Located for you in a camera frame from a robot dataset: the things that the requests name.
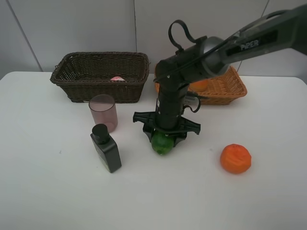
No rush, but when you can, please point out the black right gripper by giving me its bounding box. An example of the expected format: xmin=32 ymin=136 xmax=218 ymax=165
xmin=132 ymin=81 xmax=201 ymax=148

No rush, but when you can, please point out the green lime fruit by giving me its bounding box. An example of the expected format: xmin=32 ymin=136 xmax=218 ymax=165
xmin=151 ymin=131 xmax=174 ymax=155

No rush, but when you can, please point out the dark green square bottle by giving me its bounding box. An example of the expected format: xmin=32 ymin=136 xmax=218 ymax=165
xmin=90 ymin=124 xmax=122 ymax=173

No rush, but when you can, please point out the red yellow peach fruit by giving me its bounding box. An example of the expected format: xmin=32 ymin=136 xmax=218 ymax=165
xmin=189 ymin=80 xmax=208 ymax=92

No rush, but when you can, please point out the translucent pink plastic cup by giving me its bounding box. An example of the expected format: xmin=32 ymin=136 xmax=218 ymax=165
xmin=89 ymin=94 xmax=118 ymax=132

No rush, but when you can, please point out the pink bottle white cap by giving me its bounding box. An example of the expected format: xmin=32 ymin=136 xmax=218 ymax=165
xmin=110 ymin=76 xmax=125 ymax=81

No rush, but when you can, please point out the orange tangerine fruit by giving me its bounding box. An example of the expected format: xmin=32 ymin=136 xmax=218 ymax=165
xmin=220 ymin=144 xmax=252 ymax=174

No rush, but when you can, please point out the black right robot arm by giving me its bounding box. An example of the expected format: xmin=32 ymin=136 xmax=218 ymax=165
xmin=133 ymin=5 xmax=307 ymax=144

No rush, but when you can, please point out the dark brown wicker basket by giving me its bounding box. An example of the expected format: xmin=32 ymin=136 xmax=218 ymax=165
xmin=50 ymin=52 xmax=149 ymax=104

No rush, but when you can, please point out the orange wicker basket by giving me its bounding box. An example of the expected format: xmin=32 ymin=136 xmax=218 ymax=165
xmin=153 ymin=61 xmax=248 ymax=106

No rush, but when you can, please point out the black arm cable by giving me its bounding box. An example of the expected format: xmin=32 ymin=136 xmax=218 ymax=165
xmin=168 ymin=20 xmax=208 ymax=51

